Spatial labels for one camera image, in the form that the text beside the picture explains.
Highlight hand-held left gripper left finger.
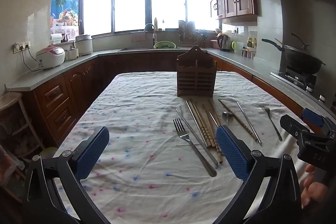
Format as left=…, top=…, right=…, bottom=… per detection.
left=22, top=126, right=110, bottom=224

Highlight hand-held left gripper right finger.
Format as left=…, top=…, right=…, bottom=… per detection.
left=215, top=125, right=302, bottom=224

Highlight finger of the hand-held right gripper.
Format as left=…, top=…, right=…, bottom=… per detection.
left=301, top=108, right=332, bottom=133
left=280, top=114, right=315, bottom=138

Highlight bundle of wooden chopsticks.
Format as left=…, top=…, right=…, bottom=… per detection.
left=189, top=99, right=223, bottom=164

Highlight wooden utensil holder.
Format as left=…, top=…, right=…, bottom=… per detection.
left=176, top=46, right=217, bottom=97

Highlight dish rack with utensils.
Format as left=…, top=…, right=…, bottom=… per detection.
left=178, top=20, right=196, bottom=46

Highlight person's right hand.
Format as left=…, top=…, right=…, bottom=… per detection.
left=301, top=164, right=328, bottom=209

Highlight small steel fork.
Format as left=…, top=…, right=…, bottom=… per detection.
left=260, top=106, right=283, bottom=142

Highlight dark wooden chopstick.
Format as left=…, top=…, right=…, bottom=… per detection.
left=218, top=99, right=259, bottom=141

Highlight large steel fork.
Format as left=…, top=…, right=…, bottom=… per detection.
left=173, top=118, right=217, bottom=177

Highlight steel spoon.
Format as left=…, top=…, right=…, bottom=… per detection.
left=222, top=112, right=234, bottom=128

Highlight gas stove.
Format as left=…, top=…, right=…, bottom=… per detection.
left=270, top=65, right=318, bottom=94

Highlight pale green bucket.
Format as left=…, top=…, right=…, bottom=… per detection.
left=39, top=147, right=58, bottom=160

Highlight black wok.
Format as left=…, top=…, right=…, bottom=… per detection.
left=261, top=33, right=326, bottom=75

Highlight wooden lower cabinets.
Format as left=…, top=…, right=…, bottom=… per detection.
left=22, top=52, right=315, bottom=146

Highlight white dotted tablecloth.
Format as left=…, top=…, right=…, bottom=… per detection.
left=52, top=71, right=315, bottom=224

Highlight row of spice jars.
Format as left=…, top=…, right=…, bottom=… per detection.
left=243, top=47, right=256, bottom=60

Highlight wooden stool shelf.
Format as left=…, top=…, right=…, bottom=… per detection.
left=0, top=92, right=45, bottom=203

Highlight grey kitchen countertop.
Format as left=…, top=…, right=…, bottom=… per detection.
left=7, top=47, right=336, bottom=119

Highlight small white appliance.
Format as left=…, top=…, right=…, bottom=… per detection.
left=64, top=48, right=79, bottom=61

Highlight white and red rice cooker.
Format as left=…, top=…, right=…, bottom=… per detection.
left=36, top=47, right=66, bottom=70

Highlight steel electric kettle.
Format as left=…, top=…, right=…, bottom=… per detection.
left=217, top=33, right=231, bottom=52

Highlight large white rice cooker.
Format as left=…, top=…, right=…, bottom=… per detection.
left=74, top=34, right=93, bottom=56

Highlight kitchen sink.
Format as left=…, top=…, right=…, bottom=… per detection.
left=118, top=47, right=181, bottom=52

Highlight paper towel roll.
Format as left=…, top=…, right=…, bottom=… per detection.
left=50, top=33, right=63, bottom=45

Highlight green colander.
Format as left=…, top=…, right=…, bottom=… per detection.
left=154, top=41, right=176, bottom=49

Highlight curved steel faucet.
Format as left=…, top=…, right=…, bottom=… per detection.
left=144, top=23, right=157, bottom=47

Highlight kitchen window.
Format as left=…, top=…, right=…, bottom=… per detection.
left=79, top=0, right=221, bottom=37

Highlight black power cable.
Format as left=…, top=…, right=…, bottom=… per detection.
left=20, top=49, right=42, bottom=72

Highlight white wall socket strip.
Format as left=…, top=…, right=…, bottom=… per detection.
left=14, top=41, right=31, bottom=53

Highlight tropical fruit wall poster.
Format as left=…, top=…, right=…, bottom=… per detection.
left=50, top=0, right=80, bottom=35

